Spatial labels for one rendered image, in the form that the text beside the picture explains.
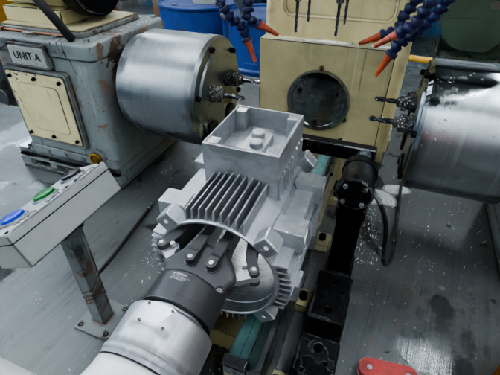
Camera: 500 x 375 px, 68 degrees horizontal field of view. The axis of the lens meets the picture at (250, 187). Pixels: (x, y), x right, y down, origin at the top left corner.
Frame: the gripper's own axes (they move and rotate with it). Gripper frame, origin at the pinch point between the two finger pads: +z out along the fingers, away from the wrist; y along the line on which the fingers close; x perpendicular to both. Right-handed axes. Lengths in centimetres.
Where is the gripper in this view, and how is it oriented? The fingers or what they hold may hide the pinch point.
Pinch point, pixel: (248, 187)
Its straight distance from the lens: 50.2
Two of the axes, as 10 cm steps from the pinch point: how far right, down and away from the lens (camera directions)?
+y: -9.3, -2.2, 2.9
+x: 0.5, 7.3, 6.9
